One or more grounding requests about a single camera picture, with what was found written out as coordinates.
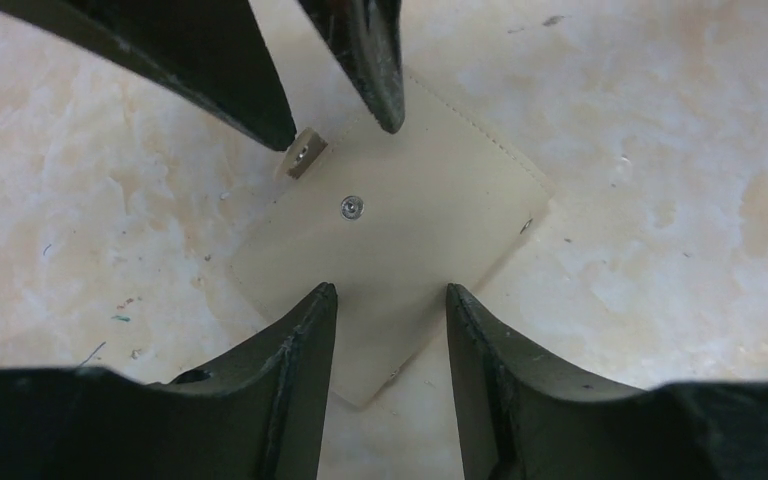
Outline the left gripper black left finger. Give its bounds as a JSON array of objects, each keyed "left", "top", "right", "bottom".
[{"left": 0, "top": 283, "right": 338, "bottom": 479}]

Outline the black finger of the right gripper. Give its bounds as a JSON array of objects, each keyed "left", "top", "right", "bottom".
[{"left": 0, "top": 0, "right": 297, "bottom": 151}]

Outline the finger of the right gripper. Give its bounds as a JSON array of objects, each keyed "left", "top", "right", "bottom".
[{"left": 298, "top": 0, "right": 405, "bottom": 134}]

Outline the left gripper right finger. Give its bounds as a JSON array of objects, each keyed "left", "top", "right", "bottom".
[{"left": 446, "top": 284, "right": 768, "bottom": 479}]

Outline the beige card sleeve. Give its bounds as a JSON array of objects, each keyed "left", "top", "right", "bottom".
[{"left": 228, "top": 0, "right": 556, "bottom": 409}]

